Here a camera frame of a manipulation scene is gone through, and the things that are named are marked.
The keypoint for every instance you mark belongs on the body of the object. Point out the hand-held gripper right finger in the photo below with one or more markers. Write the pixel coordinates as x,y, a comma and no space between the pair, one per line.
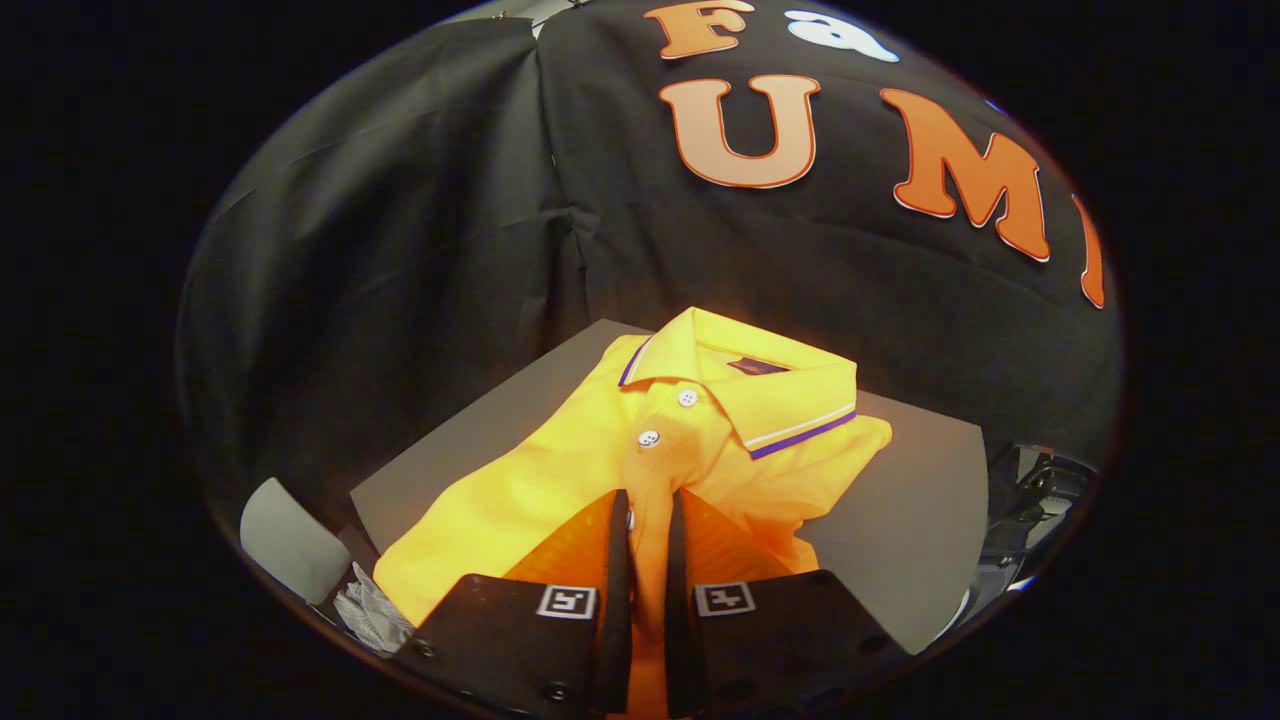
678,620

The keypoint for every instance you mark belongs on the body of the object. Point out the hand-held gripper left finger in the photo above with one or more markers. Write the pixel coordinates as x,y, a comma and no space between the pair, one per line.
618,600

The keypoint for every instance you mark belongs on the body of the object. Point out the yellow polo shirt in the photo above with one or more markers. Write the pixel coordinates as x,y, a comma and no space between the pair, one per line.
560,480

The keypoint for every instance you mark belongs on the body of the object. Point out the grey box stand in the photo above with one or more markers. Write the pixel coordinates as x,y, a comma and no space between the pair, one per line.
900,520

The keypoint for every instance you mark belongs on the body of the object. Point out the crumpled clear plastic bag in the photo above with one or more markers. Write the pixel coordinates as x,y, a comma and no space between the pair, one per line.
372,615

